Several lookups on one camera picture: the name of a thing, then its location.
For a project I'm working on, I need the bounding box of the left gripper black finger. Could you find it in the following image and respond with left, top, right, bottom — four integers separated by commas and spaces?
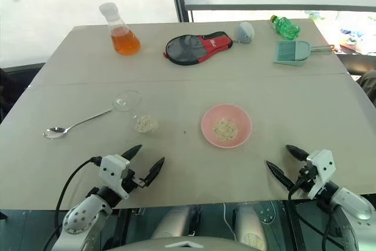
121, 144, 143, 161
143, 158, 166, 188

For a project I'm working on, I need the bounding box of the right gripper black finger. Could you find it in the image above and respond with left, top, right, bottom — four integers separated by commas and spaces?
265, 160, 295, 192
286, 144, 310, 163

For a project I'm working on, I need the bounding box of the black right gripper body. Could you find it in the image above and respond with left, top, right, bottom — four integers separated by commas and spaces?
293, 164, 320, 196

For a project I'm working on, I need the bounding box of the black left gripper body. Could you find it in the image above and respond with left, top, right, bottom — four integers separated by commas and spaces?
120, 165, 147, 199

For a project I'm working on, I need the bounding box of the small pile of grains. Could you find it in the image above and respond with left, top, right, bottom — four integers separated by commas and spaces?
135, 115, 158, 132

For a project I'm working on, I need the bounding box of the clear glass cup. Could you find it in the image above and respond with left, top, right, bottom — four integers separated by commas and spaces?
112, 90, 161, 135

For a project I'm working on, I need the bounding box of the pale grainy food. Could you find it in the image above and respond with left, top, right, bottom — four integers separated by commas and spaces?
211, 118, 239, 140

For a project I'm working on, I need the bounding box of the silver right robot leg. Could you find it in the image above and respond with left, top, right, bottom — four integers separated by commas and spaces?
234, 203, 268, 249

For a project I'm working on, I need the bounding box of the pink bowl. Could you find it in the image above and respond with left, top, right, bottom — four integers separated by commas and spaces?
201, 103, 253, 149

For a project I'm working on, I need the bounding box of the metal spoon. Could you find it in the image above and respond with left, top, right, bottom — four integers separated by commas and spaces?
42, 109, 114, 140

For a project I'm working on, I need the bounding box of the grey robot torso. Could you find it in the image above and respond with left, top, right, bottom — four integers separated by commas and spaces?
108, 234, 267, 251

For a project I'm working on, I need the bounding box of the grey blue dustpan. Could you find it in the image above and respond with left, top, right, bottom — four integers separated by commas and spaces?
272, 41, 335, 68

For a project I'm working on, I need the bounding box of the seated person in dark clothes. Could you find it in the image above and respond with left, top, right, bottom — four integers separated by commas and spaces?
356, 70, 376, 101

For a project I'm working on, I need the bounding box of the grey blue hand brush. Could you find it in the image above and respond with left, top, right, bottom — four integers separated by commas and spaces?
276, 41, 296, 62

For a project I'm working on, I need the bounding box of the glass flask with orange liquid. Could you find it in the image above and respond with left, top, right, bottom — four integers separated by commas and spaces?
99, 2, 141, 56

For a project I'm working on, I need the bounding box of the black red paddle case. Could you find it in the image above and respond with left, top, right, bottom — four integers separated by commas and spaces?
163, 31, 235, 66

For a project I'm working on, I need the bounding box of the green plastic bottle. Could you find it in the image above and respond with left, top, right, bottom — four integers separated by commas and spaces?
270, 14, 301, 41

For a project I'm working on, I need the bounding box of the grey blue plush toy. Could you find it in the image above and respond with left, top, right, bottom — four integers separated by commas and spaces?
236, 21, 255, 45

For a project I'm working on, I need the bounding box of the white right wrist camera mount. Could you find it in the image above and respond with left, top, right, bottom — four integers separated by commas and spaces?
305, 149, 336, 199

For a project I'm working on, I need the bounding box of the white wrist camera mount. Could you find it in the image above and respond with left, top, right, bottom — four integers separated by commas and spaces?
305, 149, 336, 199
98, 153, 132, 198

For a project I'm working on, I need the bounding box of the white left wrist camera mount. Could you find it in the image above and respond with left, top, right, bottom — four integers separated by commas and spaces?
98, 153, 132, 198

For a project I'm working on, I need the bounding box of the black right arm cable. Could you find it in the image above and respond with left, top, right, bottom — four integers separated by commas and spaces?
287, 171, 313, 251

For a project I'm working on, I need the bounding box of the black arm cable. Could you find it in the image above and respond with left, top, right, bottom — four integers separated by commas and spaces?
43, 156, 103, 251
287, 171, 313, 251

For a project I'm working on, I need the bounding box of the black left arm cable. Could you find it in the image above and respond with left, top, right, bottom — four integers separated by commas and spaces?
43, 156, 103, 251

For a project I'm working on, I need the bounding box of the thin white cable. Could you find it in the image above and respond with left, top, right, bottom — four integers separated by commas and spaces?
222, 203, 236, 235

